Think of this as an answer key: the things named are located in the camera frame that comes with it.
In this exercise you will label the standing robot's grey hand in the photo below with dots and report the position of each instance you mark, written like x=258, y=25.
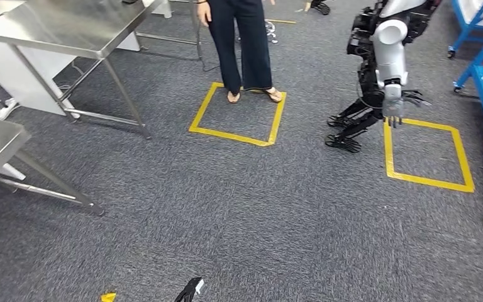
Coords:
x=392, y=104

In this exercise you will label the standing robot's silver arm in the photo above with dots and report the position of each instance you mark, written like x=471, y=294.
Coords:
x=389, y=54

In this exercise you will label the standing humanoid robot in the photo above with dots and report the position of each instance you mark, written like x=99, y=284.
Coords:
x=366, y=83

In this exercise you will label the yellow floor tape square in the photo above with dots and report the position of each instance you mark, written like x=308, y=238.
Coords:
x=197, y=116
x=388, y=154

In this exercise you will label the black robot leg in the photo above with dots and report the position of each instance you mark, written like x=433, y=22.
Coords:
x=320, y=7

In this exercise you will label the yellow floor tape strip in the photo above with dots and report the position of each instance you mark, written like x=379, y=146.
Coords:
x=283, y=21

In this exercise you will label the crumpled yellow floor tape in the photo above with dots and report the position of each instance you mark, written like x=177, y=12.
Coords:
x=108, y=297

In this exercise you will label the white cabinet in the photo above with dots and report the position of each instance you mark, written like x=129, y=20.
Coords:
x=37, y=71

